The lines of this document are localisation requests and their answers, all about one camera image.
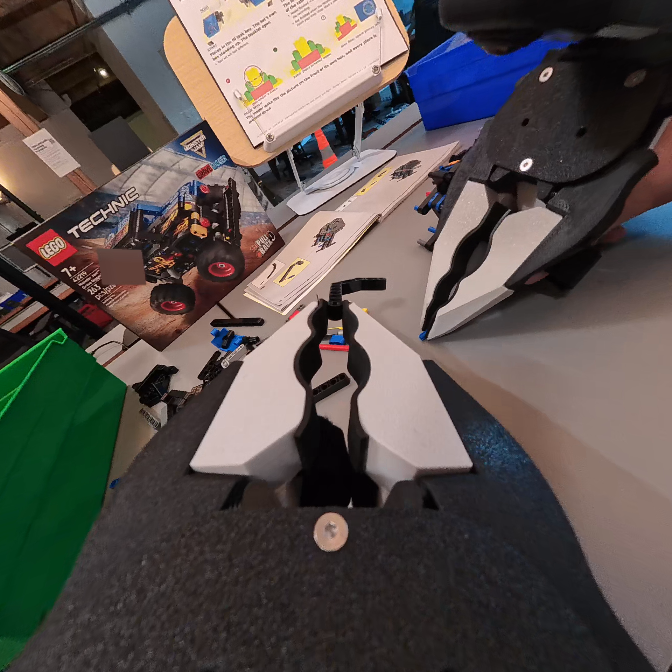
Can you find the red lego axle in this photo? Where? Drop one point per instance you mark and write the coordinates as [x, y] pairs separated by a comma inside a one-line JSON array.
[[333, 347]]

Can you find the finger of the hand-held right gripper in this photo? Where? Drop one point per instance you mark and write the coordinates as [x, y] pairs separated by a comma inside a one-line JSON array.
[[456, 231], [519, 246]]

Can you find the blue lego piece cluster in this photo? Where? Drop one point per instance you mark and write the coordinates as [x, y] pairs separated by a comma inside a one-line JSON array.
[[228, 340]]

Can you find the green plastic bin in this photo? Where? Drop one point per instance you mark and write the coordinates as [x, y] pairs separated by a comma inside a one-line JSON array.
[[52, 472]]

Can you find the black angled lego beam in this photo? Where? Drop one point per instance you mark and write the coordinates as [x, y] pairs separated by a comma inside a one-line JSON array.
[[362, 284]]

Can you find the red container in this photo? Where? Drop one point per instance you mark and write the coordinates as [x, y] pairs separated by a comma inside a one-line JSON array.
[[94, 315]]

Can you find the open instruction booklet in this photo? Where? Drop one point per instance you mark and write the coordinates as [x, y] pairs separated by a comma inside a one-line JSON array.
[[336, 236]]

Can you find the monster truck lego box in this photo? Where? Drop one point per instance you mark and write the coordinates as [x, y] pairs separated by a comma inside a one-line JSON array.
[[173, 220]]

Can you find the short black lego beam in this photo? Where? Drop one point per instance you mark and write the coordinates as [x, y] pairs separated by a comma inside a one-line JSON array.
[[332, 386]]

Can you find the person's right hand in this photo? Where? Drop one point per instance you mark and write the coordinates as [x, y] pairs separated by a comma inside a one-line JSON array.
[[630, 210]]

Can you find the white wall notice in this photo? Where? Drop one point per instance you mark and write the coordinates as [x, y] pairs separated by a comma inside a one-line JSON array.
[[52, 152]]

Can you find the pile of black lego pieces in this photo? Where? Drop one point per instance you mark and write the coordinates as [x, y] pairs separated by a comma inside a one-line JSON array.
[[157, 386]]

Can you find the blue plastic bin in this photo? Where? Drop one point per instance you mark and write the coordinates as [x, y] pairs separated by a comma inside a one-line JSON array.
[[462, 89]]

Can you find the long black lego beam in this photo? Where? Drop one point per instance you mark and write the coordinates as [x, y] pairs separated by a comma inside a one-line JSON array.
[[236, 322]]

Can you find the printed instruction sheet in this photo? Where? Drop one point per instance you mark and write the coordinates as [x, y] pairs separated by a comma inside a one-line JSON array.
[[294, 63]]

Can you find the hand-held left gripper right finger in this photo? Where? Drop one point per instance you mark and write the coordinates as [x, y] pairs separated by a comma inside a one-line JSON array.
[[407, 409]]

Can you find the wooden document stand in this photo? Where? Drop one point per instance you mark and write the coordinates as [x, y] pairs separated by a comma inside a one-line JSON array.
[[210, 105]]

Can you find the orange traffic cone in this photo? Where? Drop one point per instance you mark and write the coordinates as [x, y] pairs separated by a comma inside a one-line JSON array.
[[326, 149]]

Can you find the person's right forearm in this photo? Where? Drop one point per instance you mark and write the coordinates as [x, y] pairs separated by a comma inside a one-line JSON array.
[[665, 157]]

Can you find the black lego connector pieces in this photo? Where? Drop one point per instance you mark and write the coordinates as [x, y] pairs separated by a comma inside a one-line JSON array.
[[212, 367]]

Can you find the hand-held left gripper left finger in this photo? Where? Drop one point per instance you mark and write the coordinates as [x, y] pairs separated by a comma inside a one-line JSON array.
[[246, 409]]

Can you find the partly built lego chassis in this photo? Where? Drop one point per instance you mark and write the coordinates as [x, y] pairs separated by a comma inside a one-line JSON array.
[[441, 194]]

